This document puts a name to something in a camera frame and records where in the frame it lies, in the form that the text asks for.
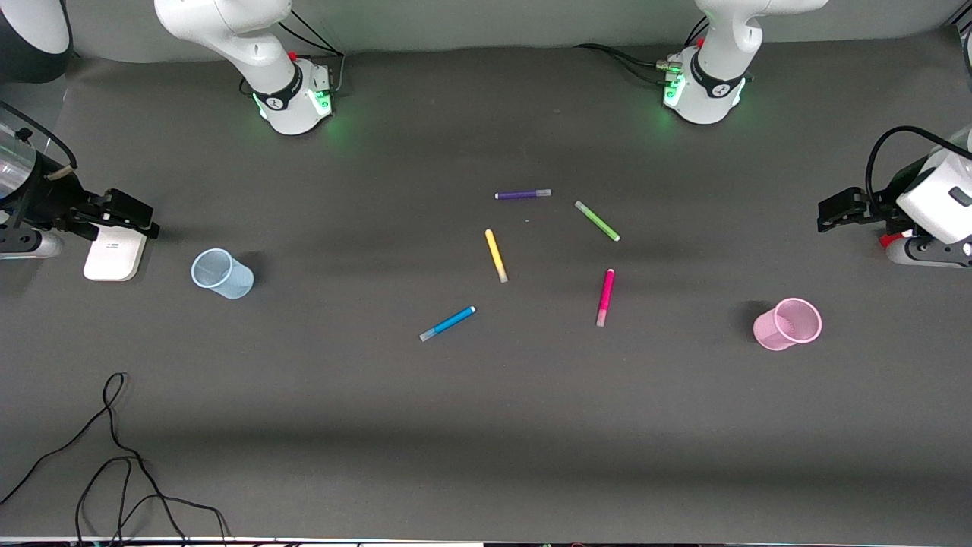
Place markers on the colourful puzzle cube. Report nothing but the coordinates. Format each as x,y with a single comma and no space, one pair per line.
890,240

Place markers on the blue marker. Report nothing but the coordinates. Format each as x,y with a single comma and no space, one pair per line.
448,323

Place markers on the translucent blue cup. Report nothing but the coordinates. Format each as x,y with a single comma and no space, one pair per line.
224,277

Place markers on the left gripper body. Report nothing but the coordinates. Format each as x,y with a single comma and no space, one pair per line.
879,206

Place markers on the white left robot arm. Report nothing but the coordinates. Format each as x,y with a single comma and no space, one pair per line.
721,45

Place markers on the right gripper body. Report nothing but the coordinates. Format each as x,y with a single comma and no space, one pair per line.
55,207

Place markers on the yellow marker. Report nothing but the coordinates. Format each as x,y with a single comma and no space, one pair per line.
496,256

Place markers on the pink marker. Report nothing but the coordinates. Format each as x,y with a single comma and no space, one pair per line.
606,296

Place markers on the purple marker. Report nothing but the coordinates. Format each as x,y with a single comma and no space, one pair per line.
522,194

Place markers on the translucent pink cup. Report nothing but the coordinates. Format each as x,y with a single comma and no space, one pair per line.
786,327

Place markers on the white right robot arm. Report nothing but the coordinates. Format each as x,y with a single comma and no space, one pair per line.
228,30

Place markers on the white stand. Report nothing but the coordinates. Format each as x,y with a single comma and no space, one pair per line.
114,254

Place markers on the green marker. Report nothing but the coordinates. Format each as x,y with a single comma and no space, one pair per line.
598,221

